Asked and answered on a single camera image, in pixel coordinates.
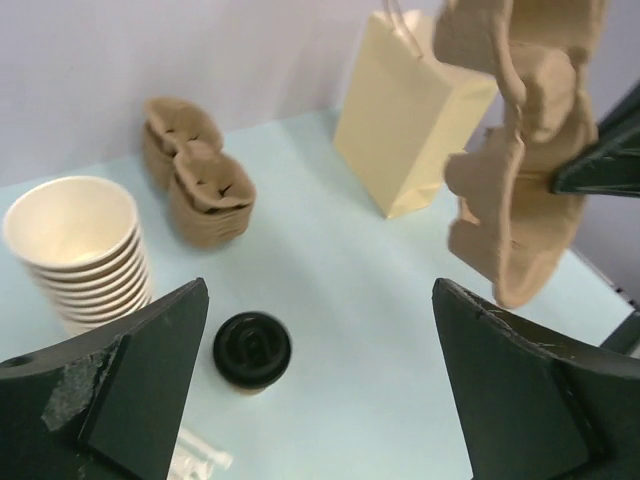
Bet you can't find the black cup lid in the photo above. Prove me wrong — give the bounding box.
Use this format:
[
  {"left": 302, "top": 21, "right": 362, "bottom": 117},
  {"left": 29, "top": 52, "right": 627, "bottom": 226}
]
[{"left": 212, "top": 311, "right": 293, "bottom": 395}]

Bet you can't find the single cardboard cup carrier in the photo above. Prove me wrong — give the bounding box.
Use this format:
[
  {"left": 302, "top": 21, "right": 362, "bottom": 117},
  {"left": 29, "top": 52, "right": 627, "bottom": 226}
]
[{"left": 433, "top": 0, "right": 608, "bottom": 308}]

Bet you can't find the pile of wrapped straws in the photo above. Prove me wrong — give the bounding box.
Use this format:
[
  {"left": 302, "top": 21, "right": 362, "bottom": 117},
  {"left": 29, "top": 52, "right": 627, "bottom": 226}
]
[{"left": 167, "top": 427, "right": 233, "bottom": 480}]

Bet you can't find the cardboard cup carrier stack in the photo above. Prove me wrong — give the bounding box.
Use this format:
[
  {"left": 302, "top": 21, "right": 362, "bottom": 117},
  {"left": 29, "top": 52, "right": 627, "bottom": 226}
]
[{"left": 142, "top": 96, "right": 257, "bottom": 249}]

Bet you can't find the brown paper bag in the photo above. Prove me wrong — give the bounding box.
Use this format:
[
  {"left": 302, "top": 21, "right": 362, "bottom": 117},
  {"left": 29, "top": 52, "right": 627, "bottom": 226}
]
[{"left": 333, "top": 1, "right": 498, "bottom": 218}]

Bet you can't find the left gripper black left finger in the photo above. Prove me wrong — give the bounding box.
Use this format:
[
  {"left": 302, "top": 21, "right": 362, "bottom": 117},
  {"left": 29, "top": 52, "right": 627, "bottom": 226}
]
[{"left": 1, "top": 278, "right": 209, "bottom": 479}]

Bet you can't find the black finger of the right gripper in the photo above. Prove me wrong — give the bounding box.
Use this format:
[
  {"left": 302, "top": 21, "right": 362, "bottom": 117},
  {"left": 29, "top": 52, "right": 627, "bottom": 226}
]
[{"left": 549, "top": 85, "right": 639, "bottom": 198}]

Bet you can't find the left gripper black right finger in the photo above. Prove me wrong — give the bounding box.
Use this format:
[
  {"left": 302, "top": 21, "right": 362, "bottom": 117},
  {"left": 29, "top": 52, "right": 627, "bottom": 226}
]
[{"left": 432, "top": 278, "right": 639, "bottom": 479}]

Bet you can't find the stack of paper cups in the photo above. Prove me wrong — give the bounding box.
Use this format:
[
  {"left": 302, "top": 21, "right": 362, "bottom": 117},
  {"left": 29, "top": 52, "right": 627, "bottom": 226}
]
[{"left": 3, "top": 176, "right": 153, "bottom": 336}]

